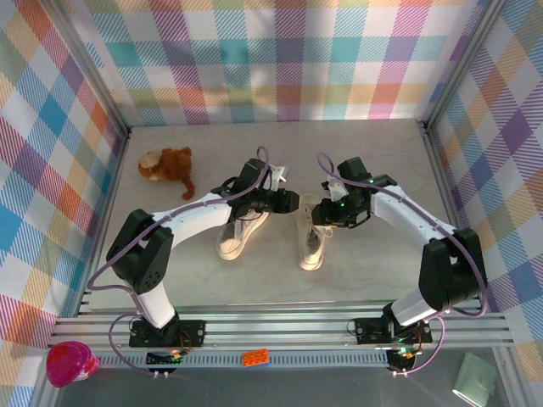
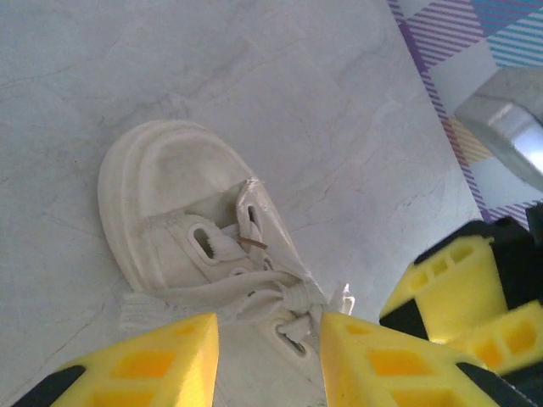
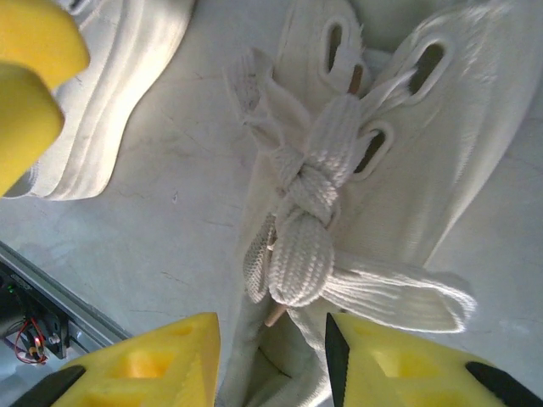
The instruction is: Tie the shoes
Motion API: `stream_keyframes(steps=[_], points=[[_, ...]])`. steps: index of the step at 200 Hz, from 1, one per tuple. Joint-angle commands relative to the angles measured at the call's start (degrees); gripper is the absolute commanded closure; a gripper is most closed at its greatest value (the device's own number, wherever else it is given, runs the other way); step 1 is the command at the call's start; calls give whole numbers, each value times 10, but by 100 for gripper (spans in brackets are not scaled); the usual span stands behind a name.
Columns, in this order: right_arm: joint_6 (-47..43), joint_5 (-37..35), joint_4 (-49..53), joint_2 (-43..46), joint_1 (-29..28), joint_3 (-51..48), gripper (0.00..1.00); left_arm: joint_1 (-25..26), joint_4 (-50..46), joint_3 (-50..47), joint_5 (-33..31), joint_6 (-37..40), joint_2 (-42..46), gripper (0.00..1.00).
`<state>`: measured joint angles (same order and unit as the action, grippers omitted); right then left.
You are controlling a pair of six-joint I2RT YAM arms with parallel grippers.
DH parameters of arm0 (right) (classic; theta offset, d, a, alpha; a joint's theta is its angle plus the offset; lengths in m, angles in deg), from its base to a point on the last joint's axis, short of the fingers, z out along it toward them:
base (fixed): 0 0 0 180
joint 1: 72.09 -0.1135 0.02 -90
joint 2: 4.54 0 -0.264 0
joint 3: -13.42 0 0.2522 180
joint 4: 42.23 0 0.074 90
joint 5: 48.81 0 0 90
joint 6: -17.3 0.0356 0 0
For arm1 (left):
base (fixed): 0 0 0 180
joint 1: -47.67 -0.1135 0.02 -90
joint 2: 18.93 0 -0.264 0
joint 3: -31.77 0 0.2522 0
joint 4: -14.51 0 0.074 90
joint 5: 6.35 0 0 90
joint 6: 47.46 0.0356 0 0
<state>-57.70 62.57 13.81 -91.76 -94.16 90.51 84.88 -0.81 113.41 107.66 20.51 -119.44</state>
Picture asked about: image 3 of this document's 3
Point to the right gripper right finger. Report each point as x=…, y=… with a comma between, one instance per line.
x=424, y=369

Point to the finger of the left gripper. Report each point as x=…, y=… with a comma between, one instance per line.
x=23, y=127
x=38, y=38

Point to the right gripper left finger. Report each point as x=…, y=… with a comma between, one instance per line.
x=144, y=364

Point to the white canvas shoe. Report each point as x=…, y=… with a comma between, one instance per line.
x=110, y=106
x=445, y=169

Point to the white sneaker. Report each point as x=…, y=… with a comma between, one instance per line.
x=305, y=254

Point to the aluminium rail frame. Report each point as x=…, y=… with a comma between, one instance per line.
x=63, y=297

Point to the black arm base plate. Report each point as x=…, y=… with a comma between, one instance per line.
x=29, y=330

